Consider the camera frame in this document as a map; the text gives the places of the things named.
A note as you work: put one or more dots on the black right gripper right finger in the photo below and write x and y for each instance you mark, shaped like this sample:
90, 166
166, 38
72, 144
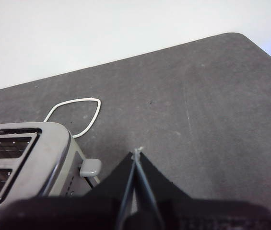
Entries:
156, 179

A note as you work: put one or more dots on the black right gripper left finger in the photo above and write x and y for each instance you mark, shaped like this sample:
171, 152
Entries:
116, 182

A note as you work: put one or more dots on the grey toaster lever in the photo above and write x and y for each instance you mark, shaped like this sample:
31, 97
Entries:
90, 167

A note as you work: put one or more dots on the cream two-slot toaster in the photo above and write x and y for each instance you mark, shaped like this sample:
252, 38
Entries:
41, 158

